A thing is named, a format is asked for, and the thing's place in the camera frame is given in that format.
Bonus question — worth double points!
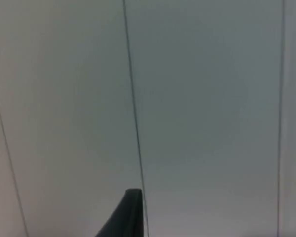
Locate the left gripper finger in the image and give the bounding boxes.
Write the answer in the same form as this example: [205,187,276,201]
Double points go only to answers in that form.
[95,188,144,237]

